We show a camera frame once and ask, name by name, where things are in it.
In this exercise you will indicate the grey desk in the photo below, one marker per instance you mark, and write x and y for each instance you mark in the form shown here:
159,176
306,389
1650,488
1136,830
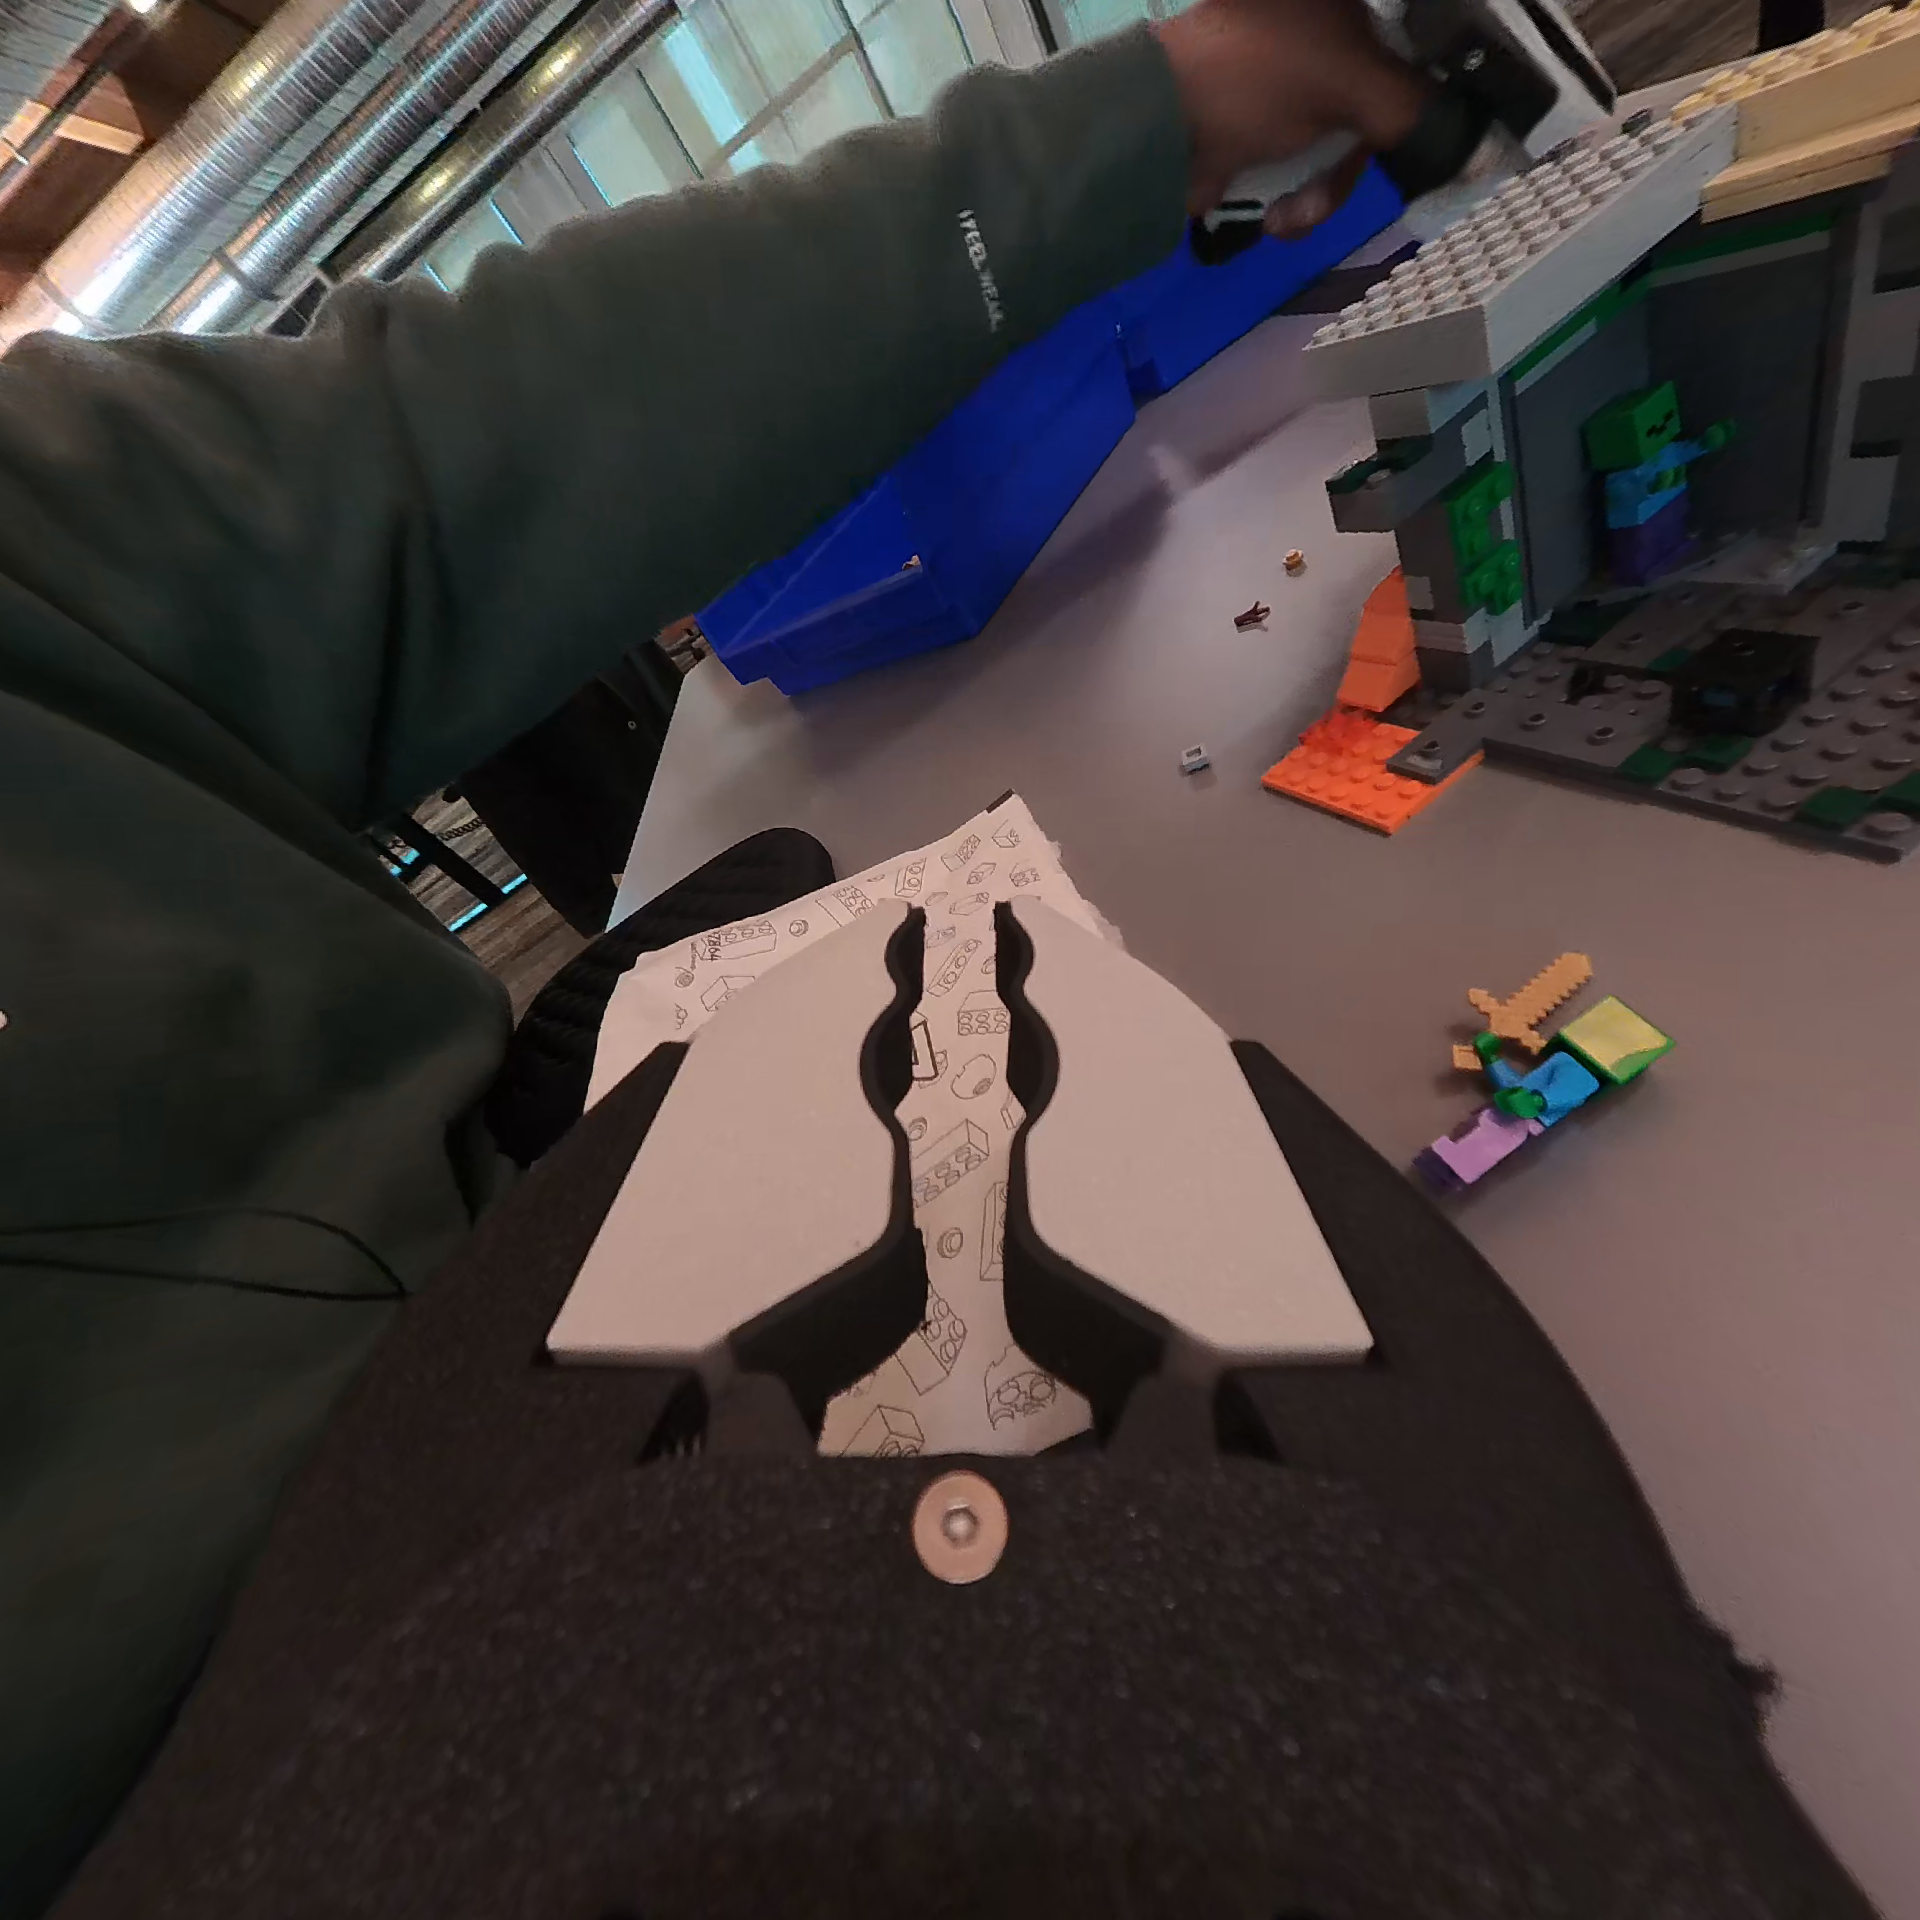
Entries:
1350,930

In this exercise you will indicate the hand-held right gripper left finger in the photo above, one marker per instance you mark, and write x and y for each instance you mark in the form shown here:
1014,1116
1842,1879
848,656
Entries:
734,1185

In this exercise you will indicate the zombie toy figure gold sword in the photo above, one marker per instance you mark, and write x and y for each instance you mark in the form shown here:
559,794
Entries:
1559,1073

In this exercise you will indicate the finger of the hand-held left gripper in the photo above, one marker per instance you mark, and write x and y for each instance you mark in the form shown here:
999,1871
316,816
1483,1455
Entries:
1573,68

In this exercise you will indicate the large white printed paper bag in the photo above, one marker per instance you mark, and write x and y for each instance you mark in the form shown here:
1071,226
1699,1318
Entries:
960,1200

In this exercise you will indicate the person's green sweatshirt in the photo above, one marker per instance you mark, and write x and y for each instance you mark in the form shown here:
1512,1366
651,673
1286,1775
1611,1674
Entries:
181,1126

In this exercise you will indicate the person's left hand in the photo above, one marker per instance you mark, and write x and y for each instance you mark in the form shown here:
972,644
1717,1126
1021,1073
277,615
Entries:
1291,76

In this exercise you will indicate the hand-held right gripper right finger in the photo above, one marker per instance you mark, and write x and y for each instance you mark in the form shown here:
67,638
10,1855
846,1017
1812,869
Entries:
1186,1185

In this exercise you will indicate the plain zombie toy figure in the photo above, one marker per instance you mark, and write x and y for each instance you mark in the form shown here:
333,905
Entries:
1643,480

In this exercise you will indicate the silver air duct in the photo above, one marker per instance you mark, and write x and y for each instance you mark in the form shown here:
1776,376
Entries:
300,150

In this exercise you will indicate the grey toy brick building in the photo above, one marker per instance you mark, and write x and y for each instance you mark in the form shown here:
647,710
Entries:
1590,241

